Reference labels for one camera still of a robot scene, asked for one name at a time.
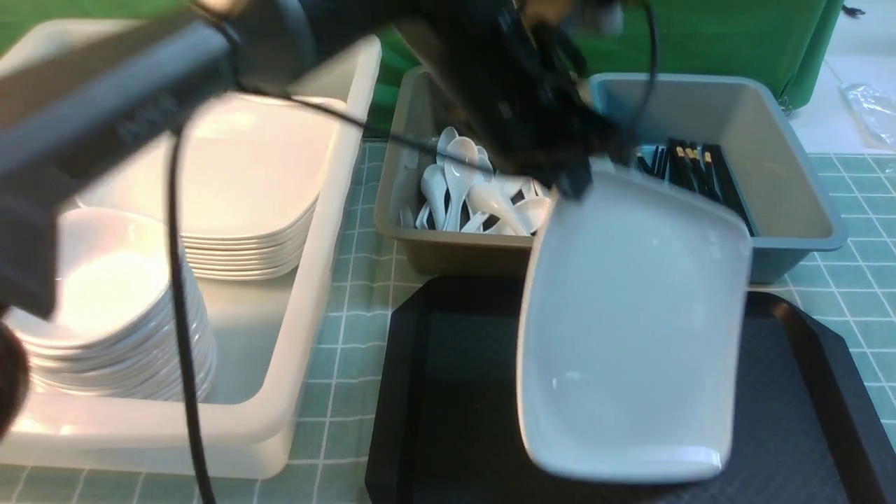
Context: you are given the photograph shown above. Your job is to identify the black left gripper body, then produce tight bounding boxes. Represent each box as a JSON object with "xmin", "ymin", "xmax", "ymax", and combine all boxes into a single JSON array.
[{"xmin": 393, "ymin": 1, "xmax": 636, "ymax": 199}]

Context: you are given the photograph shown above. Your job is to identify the stack of white square plates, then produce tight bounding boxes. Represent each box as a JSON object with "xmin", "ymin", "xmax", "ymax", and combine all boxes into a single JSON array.
[{"xmin": 74, "ymin": 91, "xmax": 347, "ymax": 282}]

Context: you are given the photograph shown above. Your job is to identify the green cloth backdrop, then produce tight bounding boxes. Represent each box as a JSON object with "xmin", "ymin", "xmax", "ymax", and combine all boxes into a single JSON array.
[{"xmin": 2, "ymin": 1, "xmax": 843, "ymax": 130}]

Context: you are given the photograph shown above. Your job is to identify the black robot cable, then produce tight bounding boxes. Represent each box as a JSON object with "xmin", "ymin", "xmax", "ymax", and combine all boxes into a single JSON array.
[{"xmin": 162, "ymin": 0, "xmax": 660, "ymax": 504}]

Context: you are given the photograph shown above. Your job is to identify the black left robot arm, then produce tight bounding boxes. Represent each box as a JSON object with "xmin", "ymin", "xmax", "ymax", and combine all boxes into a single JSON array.
[{"xmin": 2, "ymin": 1, "xmax": 641, "ymax": 319}]

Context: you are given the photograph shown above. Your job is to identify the black serving tray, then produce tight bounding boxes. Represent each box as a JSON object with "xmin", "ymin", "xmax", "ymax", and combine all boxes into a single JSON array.
[{"xmin": 365, "ymin": 276, "xmax": 895, "ymax": 503}]

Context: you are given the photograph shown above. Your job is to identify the stack of white small bowls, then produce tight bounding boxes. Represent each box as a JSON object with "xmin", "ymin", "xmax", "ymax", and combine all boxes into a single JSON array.
[{"xmin": 6, "ymin": 208, "xmax": 183, "ymax": 401}]

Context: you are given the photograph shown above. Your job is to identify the clear plastic bag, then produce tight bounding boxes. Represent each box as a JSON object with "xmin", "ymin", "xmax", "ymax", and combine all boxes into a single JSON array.
[{"xmin": 839, "ymin": 83, "xmax": 895, "ymax": 151}]

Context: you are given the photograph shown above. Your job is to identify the olive brown plastic bin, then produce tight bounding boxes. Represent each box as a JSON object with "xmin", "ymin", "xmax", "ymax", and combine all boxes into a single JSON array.
[{"xmin": 374, "ymin": 66, "xmax": 534, "ymax": 277}]

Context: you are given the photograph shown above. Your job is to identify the large white plastic tub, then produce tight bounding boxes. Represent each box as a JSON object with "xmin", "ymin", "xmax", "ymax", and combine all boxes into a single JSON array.
[{"xmin": 2, "ymin": 20, "xmax": 382, "ymax": 480}]

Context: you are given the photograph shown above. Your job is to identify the pile of black chopsticks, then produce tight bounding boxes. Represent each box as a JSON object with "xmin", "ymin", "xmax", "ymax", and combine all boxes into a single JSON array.
[{"xmin": 636, "ymin": 139, "xmax": 757, "ymax": 237}]

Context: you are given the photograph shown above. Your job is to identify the blue grey plastic bin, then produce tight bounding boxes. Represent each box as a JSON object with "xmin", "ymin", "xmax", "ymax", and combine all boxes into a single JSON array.
[{"xmin": 587, "ymin": 73, "xmax": 846, "ymax": 282}]

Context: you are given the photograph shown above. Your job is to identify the pile of white spoons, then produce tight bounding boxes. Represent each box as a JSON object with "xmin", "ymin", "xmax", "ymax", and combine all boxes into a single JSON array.
[{"xmin": 400, "ymin": 127, "xmax": 551, "ymax": 237}]

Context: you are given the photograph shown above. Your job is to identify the white square rice plate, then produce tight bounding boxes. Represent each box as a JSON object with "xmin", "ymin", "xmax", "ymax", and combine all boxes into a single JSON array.
[{"xmin": 516, "ymin": 157, "xmax": 753, "ymax": 484}]

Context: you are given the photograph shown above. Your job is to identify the green checkered table mat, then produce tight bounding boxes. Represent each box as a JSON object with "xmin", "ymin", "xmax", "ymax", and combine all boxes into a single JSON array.
[{"xmin": 2, "ymin": 141, "xmax": 894, "ymax": 503}]

